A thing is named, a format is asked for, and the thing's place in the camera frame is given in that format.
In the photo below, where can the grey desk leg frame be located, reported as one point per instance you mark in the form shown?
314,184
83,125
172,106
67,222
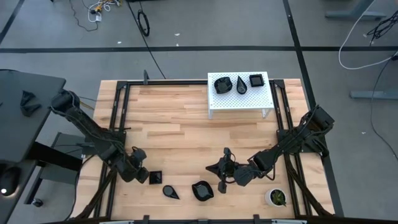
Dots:
66,141

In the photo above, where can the white light bar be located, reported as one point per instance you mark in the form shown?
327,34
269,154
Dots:
289,222
116,222

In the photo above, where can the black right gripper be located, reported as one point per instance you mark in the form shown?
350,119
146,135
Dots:
243,175

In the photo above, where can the black teardrop mini plate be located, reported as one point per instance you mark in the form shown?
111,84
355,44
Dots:
241,87
169,190

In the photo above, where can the black square mini plate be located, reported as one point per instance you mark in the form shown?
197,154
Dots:
257,80
155,177

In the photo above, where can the white perforated shelf riser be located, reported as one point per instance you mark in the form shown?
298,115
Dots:
241,101

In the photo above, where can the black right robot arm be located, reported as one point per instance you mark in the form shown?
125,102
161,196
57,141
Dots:
289,141

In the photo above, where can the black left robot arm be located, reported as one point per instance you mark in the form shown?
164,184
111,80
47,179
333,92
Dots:
84,124

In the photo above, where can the potted plant white pot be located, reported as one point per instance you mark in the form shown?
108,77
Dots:
275,197

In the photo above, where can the black caster wheel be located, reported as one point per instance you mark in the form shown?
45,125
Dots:
37,203

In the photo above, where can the black aluminium rig frame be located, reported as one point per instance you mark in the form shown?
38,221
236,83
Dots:
174,82

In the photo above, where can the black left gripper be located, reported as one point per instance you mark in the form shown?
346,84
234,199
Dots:
128,170

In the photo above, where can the black crumpled cloth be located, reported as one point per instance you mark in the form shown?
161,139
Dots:
29,104

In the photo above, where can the black computer mouse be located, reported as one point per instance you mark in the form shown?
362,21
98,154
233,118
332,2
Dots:
9,179

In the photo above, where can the black desk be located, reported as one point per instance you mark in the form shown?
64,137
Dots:
12,208
18,137

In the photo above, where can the grey desk foot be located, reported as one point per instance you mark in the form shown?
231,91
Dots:
354,14

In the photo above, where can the black wavy round mini plate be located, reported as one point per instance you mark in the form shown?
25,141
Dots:
223,85
202,190

